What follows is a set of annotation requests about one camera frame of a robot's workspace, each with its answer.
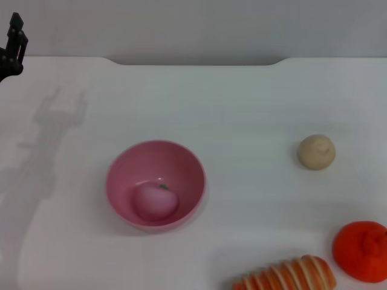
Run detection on striped orange bread loaf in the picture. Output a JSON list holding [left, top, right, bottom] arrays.
[[232, 254, 337, 290]]

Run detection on pink plastic bowl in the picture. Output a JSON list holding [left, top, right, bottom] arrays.
[[105, 139, 207, 234]]

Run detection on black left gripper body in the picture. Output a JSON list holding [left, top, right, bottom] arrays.
[[0, 47, 24, 83]]

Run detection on beige plush ball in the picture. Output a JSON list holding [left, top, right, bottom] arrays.
[[297, 134, 337, 172]]

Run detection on orange plush tangerine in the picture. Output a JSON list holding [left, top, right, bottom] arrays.
[[331, 221, 387, 284]]

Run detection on pink plush peach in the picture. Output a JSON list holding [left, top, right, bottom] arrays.
[[132, 183, 179, 222]]

